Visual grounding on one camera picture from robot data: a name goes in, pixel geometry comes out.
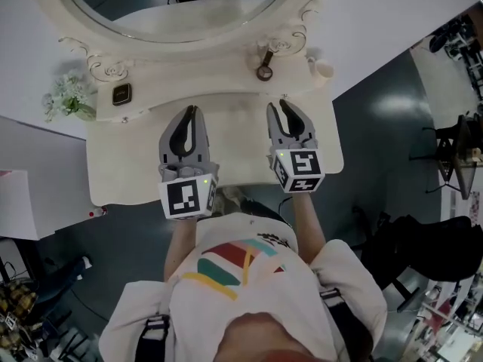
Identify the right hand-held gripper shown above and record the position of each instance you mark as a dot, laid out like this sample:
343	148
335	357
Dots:
303	164

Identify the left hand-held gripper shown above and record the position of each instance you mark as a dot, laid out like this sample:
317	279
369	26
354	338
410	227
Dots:
183	198

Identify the white ornate dressing table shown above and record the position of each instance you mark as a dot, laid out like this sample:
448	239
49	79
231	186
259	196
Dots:
124	164

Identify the person's left forearm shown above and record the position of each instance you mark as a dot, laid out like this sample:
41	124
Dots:
181	247

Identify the person's right forearm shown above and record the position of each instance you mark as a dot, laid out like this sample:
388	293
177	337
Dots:
309	228

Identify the white ceramic jug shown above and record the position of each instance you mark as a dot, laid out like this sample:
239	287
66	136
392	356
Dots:
323	70

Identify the small white bottle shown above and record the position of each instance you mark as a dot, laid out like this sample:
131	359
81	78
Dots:
254	59
261	44

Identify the black rounded square case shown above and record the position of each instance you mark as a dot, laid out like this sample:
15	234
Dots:
122	94

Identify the dark trousers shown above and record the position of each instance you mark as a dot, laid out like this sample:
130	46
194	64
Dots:
260	209

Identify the clear bottle red cap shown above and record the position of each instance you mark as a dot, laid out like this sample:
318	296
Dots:
98	212

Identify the white flowers in vase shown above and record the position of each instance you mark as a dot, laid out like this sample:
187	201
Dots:
68	96

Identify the white side desk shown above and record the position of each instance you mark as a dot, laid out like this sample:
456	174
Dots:
34	187

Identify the white printed t-shirt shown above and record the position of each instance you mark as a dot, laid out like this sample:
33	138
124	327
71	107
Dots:
264	296

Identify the black office chair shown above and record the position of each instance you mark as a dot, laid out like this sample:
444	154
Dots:
426	247

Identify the person's face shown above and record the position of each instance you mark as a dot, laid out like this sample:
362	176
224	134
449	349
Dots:
260	334

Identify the black metal frame table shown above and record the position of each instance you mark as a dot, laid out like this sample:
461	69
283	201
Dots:
462	157

